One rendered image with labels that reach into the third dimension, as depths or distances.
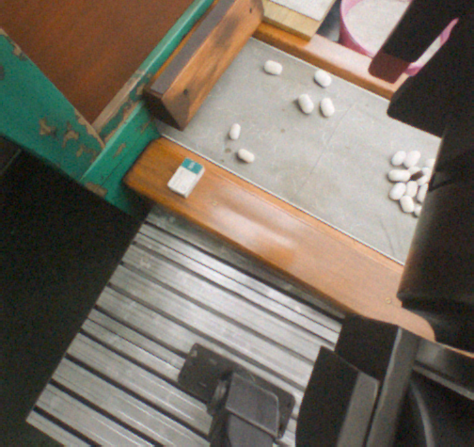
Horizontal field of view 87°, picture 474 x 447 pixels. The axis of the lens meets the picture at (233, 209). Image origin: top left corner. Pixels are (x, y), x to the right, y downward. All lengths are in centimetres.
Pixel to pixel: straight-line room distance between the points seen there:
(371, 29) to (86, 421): 96
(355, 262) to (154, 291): 36
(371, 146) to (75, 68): 49
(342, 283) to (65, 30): 47
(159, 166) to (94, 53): 19
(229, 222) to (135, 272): 23
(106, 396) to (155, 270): 22
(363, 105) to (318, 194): 22
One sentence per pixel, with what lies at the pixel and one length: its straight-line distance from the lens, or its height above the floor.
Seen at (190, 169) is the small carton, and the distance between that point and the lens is 43.
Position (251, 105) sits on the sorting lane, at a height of 74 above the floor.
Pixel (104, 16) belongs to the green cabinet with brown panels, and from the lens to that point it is 38.
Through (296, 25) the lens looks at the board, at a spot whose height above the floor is 78.
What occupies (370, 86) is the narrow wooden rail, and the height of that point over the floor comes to 75.
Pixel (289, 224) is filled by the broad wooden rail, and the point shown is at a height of 76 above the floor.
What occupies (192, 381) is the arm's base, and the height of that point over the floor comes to 68.
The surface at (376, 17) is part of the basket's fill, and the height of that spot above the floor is 73.
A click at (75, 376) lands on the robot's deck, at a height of 67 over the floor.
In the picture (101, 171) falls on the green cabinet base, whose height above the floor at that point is 82.
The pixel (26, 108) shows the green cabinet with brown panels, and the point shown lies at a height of 96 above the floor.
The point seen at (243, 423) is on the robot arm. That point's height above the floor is 84.
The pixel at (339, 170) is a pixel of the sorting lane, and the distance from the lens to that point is 52.
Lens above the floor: 117
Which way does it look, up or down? 75 degrees down
